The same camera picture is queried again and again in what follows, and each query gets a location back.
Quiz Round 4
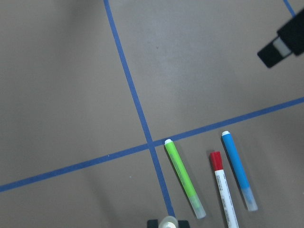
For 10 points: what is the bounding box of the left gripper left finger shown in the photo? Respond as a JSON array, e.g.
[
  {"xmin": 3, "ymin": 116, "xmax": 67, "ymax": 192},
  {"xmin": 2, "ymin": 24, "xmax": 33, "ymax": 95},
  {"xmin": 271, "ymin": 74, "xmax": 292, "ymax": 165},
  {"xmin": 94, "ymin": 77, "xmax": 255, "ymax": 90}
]
[{"xmin": 147, "ymin": 219, "xmax": 159, "ymax": 228}]

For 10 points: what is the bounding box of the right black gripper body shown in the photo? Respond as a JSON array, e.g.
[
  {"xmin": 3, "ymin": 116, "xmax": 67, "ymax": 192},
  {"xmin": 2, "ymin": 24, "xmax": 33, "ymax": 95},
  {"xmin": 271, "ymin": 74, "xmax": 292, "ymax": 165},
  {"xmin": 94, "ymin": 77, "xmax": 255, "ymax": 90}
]
[{"xmin": 277, "ymin": 9, "xmax": 304, "ymax": 56}]

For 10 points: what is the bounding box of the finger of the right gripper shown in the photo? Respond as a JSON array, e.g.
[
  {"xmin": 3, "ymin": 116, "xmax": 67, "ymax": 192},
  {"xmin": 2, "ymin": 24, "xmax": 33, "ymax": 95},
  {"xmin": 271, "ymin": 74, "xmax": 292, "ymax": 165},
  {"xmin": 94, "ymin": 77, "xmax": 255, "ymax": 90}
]
[{"xmin": 257, "ymin": 37, "xmax": 291, "ymax": 68}]

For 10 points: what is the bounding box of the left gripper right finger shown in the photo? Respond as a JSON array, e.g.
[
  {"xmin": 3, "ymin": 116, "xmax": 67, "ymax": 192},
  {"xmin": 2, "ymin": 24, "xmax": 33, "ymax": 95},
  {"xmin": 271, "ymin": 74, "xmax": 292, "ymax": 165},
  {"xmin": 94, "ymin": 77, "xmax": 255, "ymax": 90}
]
[{"xmin": 178, "ymin": 220, "xmax": 190, "ymax": 228}]

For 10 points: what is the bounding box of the yellow marker pen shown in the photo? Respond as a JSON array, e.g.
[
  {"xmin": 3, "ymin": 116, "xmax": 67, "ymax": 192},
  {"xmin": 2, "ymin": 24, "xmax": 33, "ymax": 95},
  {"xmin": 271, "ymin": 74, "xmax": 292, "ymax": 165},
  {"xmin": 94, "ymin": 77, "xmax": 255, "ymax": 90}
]
[{"xmin": 158, "ymin": 216, "xmax": 179, "ymax": 228}]

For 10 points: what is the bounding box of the green marker pen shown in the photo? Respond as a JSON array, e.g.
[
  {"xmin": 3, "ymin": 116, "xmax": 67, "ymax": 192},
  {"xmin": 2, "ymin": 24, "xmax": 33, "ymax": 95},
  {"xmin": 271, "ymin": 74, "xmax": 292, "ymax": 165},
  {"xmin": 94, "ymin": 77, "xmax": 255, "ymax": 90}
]
[{"xmin": 164, "ymin": 139, "xmax": 206, "ymax": 219}]

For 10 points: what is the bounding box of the red white marker pen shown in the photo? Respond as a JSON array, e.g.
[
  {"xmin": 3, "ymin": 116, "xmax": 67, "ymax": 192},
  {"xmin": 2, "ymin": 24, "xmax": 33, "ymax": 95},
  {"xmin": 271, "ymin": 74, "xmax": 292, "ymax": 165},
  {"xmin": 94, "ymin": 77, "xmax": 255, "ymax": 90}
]
[{"xmin": 210, "ymin": 152, "xmax": 239, "ymax": 228}]

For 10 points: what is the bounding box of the blue marker pen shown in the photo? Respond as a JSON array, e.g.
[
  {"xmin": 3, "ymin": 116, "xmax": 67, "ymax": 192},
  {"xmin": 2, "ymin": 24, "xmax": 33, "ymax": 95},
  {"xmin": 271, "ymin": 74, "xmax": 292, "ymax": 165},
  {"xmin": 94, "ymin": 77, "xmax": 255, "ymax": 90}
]
[{"xmin": 222, "ymin": 131, "xmax": 258, "ymax": 211}]

